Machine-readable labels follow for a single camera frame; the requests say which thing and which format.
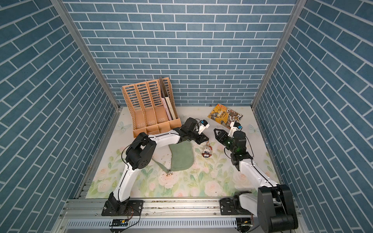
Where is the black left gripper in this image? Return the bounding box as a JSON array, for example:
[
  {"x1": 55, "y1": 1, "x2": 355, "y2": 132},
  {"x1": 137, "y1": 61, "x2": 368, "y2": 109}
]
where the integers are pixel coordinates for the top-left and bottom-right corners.
[{"x1": 186, "y1": 131, "x2": 210, "y2": 145}]

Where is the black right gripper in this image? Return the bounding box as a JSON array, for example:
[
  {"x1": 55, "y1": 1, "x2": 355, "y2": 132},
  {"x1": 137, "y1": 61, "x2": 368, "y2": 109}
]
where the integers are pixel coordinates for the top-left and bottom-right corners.
[{"x1": 215, "y1": 128, "x2": 237, "y2": 155}]

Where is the small doll keychain decoration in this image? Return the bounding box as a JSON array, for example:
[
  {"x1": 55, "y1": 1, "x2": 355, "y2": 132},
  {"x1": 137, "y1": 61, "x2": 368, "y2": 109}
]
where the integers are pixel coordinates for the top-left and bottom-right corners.
[{"x1": 202, "y1": 141, "x2": 213, "y2": 158}]

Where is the green fabric bag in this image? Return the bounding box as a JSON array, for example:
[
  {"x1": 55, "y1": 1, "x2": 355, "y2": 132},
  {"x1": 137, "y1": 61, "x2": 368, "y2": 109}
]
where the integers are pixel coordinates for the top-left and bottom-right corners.
[{"x1": 152, "y1": 141, "x2": 194, "y2": 174}]

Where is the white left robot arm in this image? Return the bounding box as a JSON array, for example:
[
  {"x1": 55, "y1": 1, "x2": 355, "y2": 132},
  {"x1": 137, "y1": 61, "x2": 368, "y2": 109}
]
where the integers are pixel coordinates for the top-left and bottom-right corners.
[{"x1": 102, "y1": 117, "x2": 209, "y2": 216}]

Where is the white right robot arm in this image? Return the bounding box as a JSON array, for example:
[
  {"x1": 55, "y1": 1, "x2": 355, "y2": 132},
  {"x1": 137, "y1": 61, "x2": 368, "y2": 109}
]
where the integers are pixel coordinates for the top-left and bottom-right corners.
[{"x1": 214, "y1": 127, "x2": 298, "y2": 233}]

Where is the colourful comic booklet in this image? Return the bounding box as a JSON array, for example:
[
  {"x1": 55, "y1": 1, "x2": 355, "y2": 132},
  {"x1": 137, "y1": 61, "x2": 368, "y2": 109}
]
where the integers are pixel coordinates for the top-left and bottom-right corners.
[{"x1": 208, "y1": 104, "x2": 243, "y2": 129}]

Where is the floral table mat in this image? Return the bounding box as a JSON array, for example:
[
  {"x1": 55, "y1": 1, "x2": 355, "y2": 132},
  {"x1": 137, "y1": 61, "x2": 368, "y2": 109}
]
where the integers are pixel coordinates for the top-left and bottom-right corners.
[{"x1": 86, "y1": 106, "x2": 280, "y2": 199}]

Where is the pink folder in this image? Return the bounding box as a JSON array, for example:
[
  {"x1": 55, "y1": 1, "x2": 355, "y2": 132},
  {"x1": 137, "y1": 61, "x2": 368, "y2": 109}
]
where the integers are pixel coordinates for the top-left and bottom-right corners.
[{"x1": 161, "y1": 98, "x2": 173, "y2": 121}]

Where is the brown cardboard folder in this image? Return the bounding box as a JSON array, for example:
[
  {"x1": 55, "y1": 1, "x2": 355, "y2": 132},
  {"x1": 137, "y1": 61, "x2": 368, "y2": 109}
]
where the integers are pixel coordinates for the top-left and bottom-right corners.
[{"x1": 159, "y1": 76, "x2": 177, "y2": 119}]

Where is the peach plastic file organizer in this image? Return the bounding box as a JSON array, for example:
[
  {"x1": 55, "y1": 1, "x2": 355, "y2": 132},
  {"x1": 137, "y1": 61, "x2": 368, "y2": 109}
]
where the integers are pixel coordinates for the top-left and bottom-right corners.
[{"x1": 122, "y1": 77, "x2": 182, "y2": 137}]

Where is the right circuit board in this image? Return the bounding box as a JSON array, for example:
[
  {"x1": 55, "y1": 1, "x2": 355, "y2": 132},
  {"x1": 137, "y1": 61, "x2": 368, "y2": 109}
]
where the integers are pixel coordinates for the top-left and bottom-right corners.
[{"x1": 236, "y1": 217, "x2": 253, "y2": 233}]

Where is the green circuit board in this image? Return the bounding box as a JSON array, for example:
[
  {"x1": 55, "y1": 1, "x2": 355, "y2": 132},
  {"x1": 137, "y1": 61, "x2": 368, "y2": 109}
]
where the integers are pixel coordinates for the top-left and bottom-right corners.
[{"x1": 109, "y1": 219, "x2": 129, "y2": 228}]

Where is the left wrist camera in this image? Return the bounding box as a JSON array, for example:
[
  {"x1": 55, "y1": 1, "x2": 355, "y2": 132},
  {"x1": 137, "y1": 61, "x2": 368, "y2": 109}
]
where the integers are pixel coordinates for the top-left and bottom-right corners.
[{"x1": 198, "y1": 119, "x2": 210, "y2": 135}]

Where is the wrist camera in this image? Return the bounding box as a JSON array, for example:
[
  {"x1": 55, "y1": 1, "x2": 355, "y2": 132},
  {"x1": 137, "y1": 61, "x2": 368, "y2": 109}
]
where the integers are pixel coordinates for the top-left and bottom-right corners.
[
  {"x1": 198, "y1": 119, "x2": 210, "y2": 135},
  {"x1": 228, "y1": 121, "x2": 242, "y2": 137}
]

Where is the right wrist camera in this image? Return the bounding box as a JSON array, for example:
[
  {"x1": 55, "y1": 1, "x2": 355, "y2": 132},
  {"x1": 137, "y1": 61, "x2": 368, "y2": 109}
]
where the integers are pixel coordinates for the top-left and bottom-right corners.
[{"x1": 228, "y1": 121, "x2": 242, "y2": 137}]

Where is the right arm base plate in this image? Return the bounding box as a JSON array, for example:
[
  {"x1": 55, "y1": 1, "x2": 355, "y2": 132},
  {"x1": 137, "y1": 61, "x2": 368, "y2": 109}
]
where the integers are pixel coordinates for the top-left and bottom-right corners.
[{"x1": 220, "y1": 191, "x2": 257, "y2": 216}]

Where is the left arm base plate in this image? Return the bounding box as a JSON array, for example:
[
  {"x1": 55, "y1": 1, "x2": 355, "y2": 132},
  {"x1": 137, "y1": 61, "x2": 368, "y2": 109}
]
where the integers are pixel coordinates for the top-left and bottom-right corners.
[{"x1": 101, "y1": 199, "x2": 144, "y2": 216}]

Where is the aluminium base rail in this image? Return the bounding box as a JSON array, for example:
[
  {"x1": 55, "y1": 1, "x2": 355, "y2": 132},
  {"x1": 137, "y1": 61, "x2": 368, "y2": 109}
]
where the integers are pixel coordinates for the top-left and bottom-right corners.
[{"x1": 52, "y1": 198, "x2": 263, "y2": 233}]

